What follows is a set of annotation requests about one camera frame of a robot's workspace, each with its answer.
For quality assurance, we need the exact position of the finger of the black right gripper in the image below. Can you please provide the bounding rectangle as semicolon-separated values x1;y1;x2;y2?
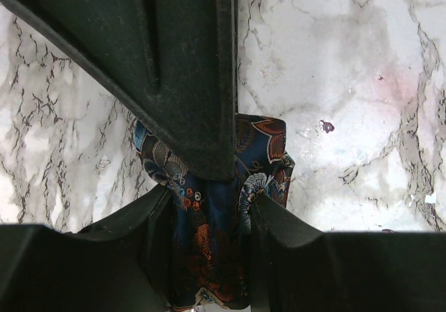
1;0;237;180

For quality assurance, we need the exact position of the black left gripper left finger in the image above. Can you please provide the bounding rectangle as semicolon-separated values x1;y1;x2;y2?
1;186;171;311

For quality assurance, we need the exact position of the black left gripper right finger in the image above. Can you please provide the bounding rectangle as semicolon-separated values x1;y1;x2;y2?
249;194;445;311

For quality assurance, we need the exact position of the navy floral tie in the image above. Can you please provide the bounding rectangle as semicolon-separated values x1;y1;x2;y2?
133;114;294;311

